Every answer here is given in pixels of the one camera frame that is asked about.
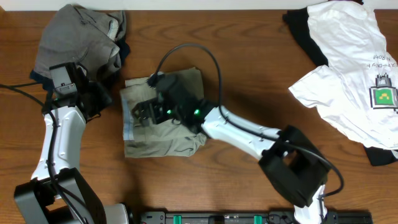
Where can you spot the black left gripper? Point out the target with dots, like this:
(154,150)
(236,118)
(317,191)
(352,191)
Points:
(104,94)

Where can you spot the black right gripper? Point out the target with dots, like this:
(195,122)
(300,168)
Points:
(156,103)

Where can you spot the khaki green shorts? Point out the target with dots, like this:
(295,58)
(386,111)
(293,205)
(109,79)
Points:
(169,138)

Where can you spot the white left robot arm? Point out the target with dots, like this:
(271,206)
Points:
(57,192)

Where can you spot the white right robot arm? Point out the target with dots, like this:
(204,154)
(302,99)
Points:
(293,165)

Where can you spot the folded navy garment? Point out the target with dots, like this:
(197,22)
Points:
(108,82)

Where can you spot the folded grey shorts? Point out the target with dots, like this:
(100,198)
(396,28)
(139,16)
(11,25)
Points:
(88,38)

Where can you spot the black garment under t-shirt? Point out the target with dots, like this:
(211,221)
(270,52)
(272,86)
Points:
(308,37)

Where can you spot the white printed t-shirt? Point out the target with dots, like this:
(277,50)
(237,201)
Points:
(354,77)

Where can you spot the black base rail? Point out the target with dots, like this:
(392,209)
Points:
(279,217)

